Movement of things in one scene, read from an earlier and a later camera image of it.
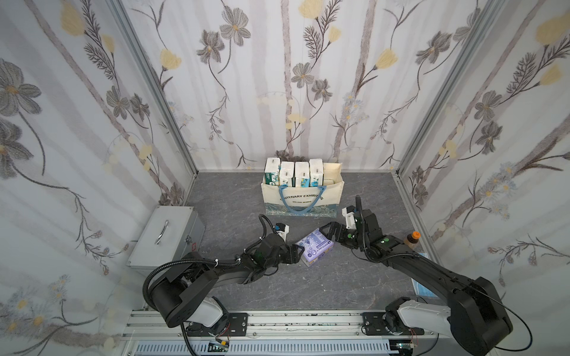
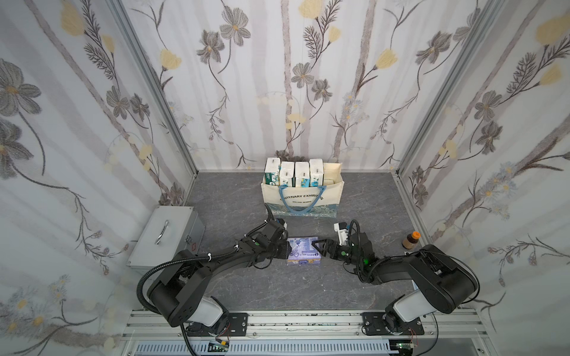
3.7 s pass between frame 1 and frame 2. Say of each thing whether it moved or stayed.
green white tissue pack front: stayed
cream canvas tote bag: stayed
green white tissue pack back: stayed
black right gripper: moved
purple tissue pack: moved
